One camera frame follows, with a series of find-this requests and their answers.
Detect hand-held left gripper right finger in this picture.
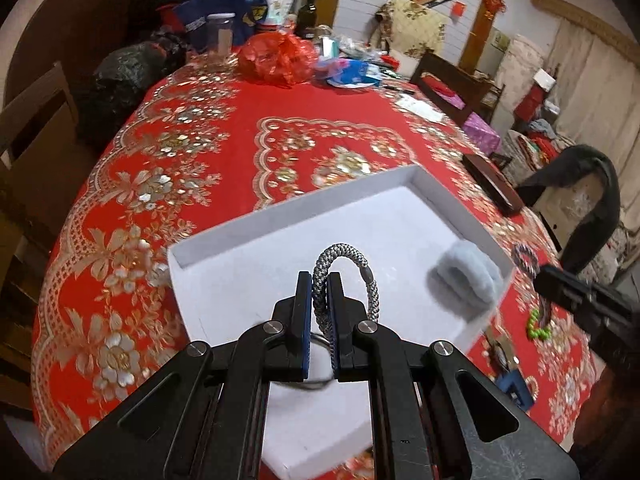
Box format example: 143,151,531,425
327,271,581,480

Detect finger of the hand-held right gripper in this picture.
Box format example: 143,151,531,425
532,265,576,311

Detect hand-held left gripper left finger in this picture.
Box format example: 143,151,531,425
52,271,313,480

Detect dark bead bracelet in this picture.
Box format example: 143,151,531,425
512,242,541,273

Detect green bead bracelet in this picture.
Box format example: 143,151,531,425
526,307,553,342

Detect white tray box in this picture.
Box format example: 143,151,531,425
166,164,516,480

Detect grey braided bracelet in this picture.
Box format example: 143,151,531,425
311,244,382,391

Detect blue hair claw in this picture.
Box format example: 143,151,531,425
499,369,535,409

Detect person's right forearm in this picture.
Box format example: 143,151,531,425
572,360,640,466

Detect lace covered chair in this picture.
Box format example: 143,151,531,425
530,180,616,261

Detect light blue fluffy scrunchie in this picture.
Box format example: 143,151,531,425
432,241,503,317

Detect black jacket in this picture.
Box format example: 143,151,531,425
515,144,621,273

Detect dark brown long case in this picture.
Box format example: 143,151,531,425
461,152,526,217

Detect pile of colourful clothes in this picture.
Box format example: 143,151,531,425
505,120,576,171

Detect purple cloth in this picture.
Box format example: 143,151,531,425
462,112,502,156

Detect red hanging bag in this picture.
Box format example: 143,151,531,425
515,82,546,121

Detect wooden chair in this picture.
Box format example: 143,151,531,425
410,52,506,123
0,62,81,411
480,82,506,123

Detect cream curtains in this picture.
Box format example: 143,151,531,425
547,15,640,161

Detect white paper slip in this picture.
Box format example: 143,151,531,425
395,96,445,123

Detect pale covered quilt stack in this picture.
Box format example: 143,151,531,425
497,35,543,111

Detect blue tissue packet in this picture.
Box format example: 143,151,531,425
315,57,383,88

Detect red plastic bag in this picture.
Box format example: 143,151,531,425
237,32,318,88

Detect beige floral cloth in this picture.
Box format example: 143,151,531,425
372,0,451,58

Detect large black garbage bag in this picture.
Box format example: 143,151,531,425
75,42,171,151

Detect clear glass jar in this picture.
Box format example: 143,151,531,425
206,12,236,56

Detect small black garbage bag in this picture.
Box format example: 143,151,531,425
150,30,188,73

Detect dark wine bottle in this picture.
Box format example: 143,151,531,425
296,0,319,41

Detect blue shopping bag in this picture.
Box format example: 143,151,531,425
175,0,271,53

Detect round wooden board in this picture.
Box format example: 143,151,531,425
0,0,151,106

